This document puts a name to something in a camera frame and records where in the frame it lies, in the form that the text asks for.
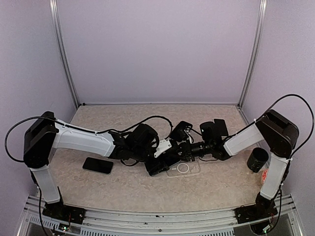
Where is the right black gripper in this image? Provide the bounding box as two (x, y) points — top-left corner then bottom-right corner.
(169, 139), (213, 162)

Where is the dark phone case underneath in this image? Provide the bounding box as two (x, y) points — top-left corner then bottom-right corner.
(170, 121), (193, 142)

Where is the black phone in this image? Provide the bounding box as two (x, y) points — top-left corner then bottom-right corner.
(164, 156), (181, 168)
(214, 118), (228, 137)
(83, 157), (114, 175)

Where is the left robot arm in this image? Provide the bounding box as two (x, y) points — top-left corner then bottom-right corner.
(21, 111), (172, 219)

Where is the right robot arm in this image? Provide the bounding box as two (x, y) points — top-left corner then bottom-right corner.
(171, 93), (315, 218)

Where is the black cup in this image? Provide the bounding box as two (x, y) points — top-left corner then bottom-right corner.
(247, 147), (269, 173)

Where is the red white patterned coaster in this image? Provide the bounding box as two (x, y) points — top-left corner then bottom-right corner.
(260, 169), (268, 185)

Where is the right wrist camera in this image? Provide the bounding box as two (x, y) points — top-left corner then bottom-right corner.
(184, 129), (194, 144)

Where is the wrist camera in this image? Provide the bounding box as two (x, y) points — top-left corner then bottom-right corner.
(154, 139), (177, 158)
(184, 129), (194, 144)

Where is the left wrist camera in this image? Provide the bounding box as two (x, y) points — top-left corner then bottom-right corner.
(154, 139), (177, 158)

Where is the aluminium front rail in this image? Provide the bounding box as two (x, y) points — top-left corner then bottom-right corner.
(17, 208), (303, 236)

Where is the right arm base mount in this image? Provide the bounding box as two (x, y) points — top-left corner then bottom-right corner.
(234, 194), (278, 224)

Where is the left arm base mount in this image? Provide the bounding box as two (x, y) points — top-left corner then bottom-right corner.
(42, 196), (86, 225)

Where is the right aluminium corner post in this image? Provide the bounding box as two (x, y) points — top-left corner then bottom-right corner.
(238, 0), (268, 110)

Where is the aluminium corner post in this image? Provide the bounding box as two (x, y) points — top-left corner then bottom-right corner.
(238, 0), (268, 110)
(49, 0), (80, 109)

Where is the left aluminium corner post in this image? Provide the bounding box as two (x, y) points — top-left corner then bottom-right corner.
(49, 0), (80, 109)

